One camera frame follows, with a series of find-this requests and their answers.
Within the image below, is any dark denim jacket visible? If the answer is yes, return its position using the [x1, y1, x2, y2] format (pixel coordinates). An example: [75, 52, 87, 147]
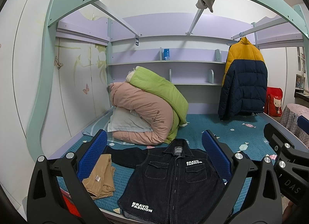
[104, 139, 225, 223]

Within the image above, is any red object beside bed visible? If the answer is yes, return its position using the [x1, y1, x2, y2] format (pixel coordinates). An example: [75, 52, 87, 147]
[61, 190, 81, 218]

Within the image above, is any pink patterned table cloth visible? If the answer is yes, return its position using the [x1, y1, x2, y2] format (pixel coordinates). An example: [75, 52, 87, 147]
[280, 103, 308, 147]

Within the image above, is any teal quilted bedspread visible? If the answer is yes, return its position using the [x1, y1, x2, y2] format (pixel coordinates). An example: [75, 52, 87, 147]
[55, 113, 278, 215]

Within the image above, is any tan folded garment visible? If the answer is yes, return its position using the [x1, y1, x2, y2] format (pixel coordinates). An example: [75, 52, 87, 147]
[82, 154, 116, 200]

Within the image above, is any red cartoon bag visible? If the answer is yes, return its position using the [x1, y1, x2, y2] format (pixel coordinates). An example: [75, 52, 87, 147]
[264, 87, 283, 117]

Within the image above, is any yellow navy puffer jacket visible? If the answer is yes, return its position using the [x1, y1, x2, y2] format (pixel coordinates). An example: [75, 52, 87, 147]
[218, 37, 268, 121]

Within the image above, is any striped blue pillow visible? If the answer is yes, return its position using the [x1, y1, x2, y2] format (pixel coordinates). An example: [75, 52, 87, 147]
[82, 117, 110, 137]

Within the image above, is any white pillow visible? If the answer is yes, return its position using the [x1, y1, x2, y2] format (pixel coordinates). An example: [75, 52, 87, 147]
[107, 107, 154, 133]

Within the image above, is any pink quilt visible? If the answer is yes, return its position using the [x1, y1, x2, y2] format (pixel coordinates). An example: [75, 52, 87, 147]
[110, 82, 179, 145]

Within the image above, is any green quilt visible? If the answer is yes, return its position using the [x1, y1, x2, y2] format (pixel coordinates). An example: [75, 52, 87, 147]
[126, 66, 188, 144]

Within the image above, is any blue box on shelf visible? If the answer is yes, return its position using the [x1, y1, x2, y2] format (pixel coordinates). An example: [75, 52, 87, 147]
[163, 48, 170, 61]

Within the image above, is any grey cloth on rail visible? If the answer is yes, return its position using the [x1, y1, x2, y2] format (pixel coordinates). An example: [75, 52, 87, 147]
[196, 0, 215, 13]

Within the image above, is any small black tag on rail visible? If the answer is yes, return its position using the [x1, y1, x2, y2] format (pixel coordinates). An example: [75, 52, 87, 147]
[135, 37, 139, 46]

